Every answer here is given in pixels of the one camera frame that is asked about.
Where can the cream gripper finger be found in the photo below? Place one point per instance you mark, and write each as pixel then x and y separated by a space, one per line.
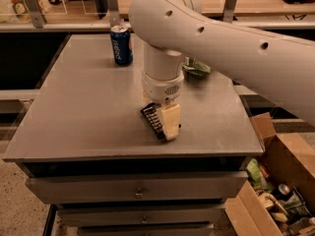
pixel 170 117

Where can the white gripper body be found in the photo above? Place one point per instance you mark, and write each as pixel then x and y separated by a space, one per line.
pixel 161 89

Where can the black rxbar chocolate wrapper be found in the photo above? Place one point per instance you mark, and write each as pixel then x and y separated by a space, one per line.
pixel 151 114

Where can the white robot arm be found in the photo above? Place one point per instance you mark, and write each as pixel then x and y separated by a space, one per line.
pixel 280 68

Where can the blue pepsi can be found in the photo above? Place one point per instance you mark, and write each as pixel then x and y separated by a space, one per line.
pixel 121 45

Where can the green chip bag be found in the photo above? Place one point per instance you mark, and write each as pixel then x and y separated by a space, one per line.
pixel 195 68

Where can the top drawer knob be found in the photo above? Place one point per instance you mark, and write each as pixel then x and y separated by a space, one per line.
pixel 139 193

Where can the drawer knob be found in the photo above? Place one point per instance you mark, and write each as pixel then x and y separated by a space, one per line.
pixel 139 193
pixel 144 220

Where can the grey drawer cabinet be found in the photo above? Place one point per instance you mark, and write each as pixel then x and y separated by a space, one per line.
pixel 86 147

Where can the orange snack bag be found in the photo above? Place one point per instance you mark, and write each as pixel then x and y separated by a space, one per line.
pixel 14 11

